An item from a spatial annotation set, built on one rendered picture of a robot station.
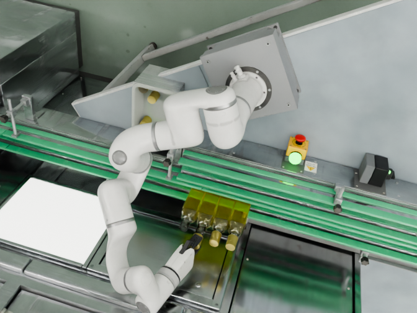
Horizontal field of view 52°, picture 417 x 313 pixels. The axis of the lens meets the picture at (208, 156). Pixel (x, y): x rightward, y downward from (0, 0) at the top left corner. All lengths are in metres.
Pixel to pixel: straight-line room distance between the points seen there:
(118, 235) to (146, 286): 0.16
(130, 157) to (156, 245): 0.49
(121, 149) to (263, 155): 0.60
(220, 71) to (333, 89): 0.39
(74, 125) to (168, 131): 0.73
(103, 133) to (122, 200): 0.59
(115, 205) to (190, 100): 0.37
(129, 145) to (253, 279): 0.70
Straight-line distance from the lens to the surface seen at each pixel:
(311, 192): 1.54
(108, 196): 1.25
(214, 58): 1.42
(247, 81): 1.37
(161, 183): 1.70
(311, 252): 1.75
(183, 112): 1.14
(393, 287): 2.17
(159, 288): 1.30
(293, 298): 1.60
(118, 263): 1.34
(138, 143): 1.21
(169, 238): 1.63
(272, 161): 1.59
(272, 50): 1.36
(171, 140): 1.19
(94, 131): 1.80
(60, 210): 1.74
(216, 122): 1.14
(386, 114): 1.58
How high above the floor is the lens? 2.11
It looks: 51 degrees down
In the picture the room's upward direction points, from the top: 156 degrees counter-clockwise
